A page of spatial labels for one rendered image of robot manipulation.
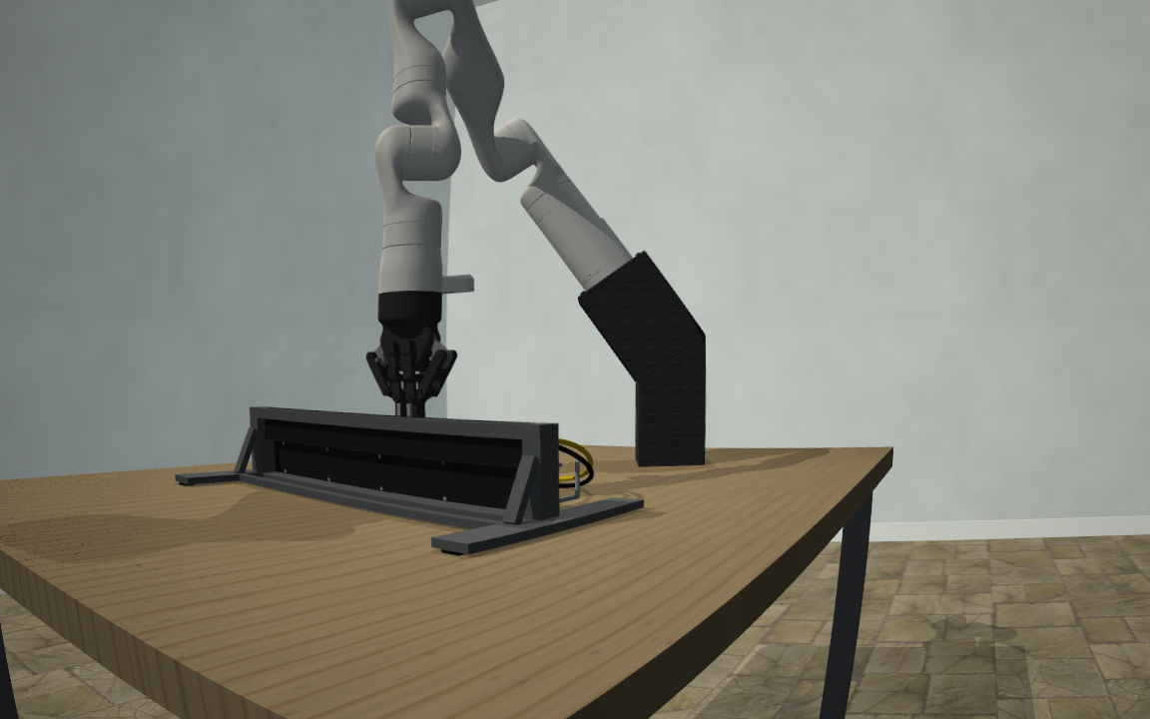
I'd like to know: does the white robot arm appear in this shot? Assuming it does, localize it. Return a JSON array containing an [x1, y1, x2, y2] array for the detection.
[[374, 0, 633, 295]]

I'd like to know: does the black cable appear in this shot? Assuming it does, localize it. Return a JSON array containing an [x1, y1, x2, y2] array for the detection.
[[559, 445, 595, 488]]

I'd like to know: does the yellow cable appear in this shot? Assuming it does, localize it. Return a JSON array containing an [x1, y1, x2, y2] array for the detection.
[[559, 438, 593, 481]]

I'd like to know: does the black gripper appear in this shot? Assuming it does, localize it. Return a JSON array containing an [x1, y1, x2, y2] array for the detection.
[[366, 291, 457, 416]]

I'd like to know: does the dark grey patch panel rack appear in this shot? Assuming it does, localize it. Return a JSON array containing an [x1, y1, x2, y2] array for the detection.
[[175, 406, 644, 556]]

